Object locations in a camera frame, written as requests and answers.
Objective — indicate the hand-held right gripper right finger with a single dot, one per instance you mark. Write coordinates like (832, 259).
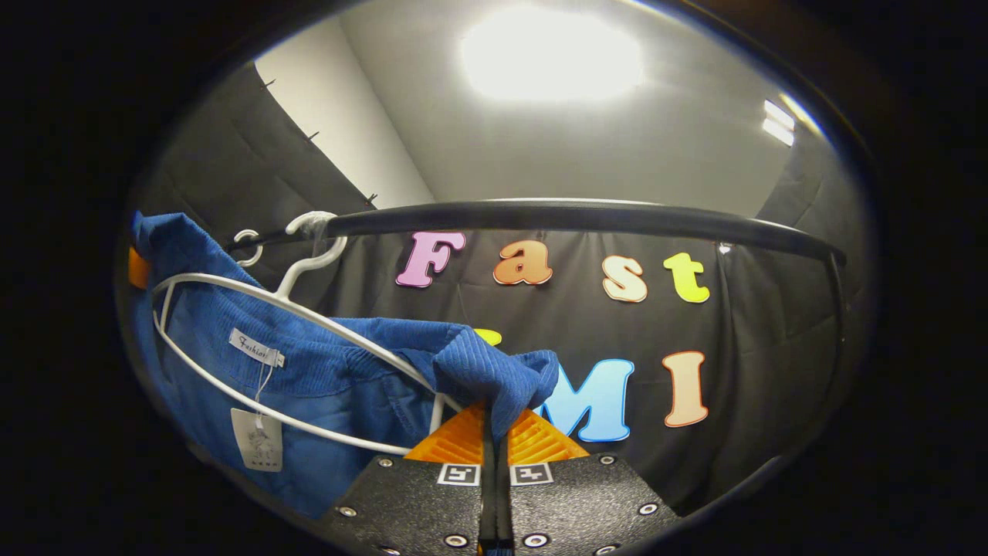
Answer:
(579, 502)

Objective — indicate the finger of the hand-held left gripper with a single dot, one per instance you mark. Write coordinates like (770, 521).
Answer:
(139, 270)

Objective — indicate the black backdrop cloth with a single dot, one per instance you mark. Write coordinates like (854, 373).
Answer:
(772, 347)

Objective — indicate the grey hang tag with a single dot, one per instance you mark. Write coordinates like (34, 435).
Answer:
(258, 440)

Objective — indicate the twin ceiling light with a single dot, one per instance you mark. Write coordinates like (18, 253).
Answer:
(778, 122)

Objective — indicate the white clothes hanger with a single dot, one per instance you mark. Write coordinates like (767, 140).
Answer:
(305, 266)
(258, 256)

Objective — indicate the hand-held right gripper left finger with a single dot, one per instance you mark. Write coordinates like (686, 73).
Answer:
(417, 502)

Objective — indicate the black clothes rack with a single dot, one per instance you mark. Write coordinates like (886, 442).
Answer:
(579, 216)

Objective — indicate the large ceiling panel light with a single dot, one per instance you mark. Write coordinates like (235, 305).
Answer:
(552, 54)

